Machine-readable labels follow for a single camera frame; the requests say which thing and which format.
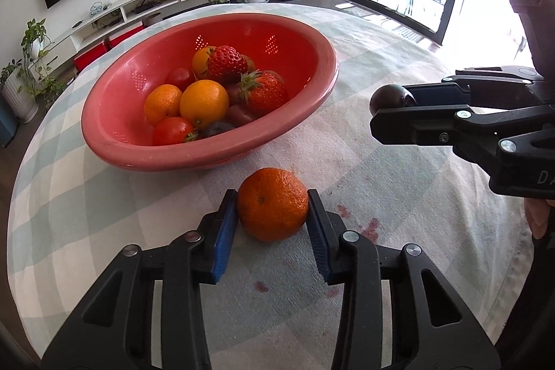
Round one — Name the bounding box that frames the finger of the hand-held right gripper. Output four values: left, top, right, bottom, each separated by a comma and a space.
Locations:
405, 67, 546, 108
370, 103, 555, 175

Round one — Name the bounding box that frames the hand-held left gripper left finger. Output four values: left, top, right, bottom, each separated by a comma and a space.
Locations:
41, 189, 239, 370

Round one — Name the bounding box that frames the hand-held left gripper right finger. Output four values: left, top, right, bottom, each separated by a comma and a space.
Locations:
307, 189, 501, 370

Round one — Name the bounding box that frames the dark orange mandarin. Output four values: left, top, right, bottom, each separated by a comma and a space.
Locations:
144, 84, 183, 127
236, 167, 309, 243

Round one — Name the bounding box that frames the red plastic bowl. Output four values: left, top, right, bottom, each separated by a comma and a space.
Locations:
81, 14, 339, 172

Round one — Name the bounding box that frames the red grape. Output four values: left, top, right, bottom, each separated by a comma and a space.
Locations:
226, 105, 256, 127

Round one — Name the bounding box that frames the smooth orange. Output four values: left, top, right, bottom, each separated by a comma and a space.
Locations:
191, 45, 217, 78
179, 79, 230, 131

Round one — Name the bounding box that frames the red strawberry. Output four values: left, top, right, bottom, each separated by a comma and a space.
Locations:
206, 45, 249, 84
238, 70, 290, 118

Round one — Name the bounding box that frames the person's right hand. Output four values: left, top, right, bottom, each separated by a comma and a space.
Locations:
522, 199, 555, 241

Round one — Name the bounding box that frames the checked tablecloth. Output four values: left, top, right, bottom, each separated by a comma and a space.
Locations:
6, 1, 536, 370

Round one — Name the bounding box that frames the red storage box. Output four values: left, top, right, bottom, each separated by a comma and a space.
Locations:
108, 25, 145, 49
74, 43, 109, 72

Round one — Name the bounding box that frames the tall plant in blue pot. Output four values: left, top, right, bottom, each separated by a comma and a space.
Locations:
0, 97, 20, 147

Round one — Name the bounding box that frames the plant in ribbed white pot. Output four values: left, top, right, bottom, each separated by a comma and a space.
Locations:
0, 60, 40, 123

